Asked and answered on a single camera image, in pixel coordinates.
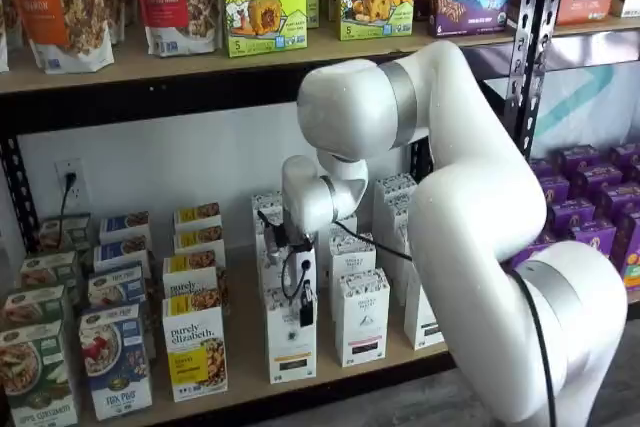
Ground white box yellow strip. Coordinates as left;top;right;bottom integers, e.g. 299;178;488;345
254;214;274;254
263;286;319;385
250;190;285;221
258;246;289;298

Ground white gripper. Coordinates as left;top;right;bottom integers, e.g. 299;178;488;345
287;240;320;327

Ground white wall outlet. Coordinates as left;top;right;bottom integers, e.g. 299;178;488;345
53;157;89;209

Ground white box black strip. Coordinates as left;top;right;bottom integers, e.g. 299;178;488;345
403;259;449;352
383;192;414;248
372;172;420;228
392;219;415;306

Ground black power plug cord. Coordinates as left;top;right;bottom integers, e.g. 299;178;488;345
55;171;80;248

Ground green apple cinnamon cereal box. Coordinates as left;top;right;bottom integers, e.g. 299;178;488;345
0;319;82;427
37;214;94;257
19;249;82;298
2;284;70;334

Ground granola bag red label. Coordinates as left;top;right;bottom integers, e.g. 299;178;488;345
130;0;224;59

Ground purely elizabeth yellow label box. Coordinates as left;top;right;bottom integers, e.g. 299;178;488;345
173;202;223;234
173;225;228;261
162;250;232;317
162;291;230;404

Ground white tarp teal stripe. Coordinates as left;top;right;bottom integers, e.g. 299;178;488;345
479;29;640;161

